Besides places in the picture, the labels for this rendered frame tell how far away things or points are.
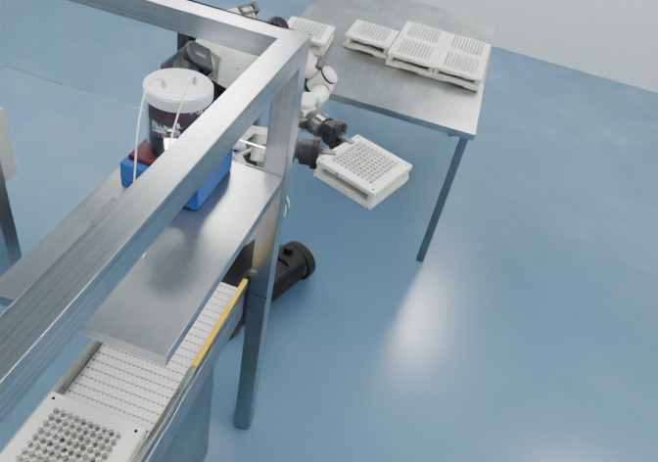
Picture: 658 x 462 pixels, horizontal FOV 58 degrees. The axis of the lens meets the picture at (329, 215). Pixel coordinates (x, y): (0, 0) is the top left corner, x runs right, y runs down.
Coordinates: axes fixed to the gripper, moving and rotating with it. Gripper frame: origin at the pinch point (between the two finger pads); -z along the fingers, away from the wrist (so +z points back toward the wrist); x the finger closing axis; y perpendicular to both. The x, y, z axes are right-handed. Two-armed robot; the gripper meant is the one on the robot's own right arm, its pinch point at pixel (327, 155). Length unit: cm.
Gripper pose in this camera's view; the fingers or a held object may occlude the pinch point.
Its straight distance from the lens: 209.6
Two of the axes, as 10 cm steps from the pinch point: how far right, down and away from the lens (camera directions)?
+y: -1.0, 6.2, -7.8
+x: -1.5, 7.7, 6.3
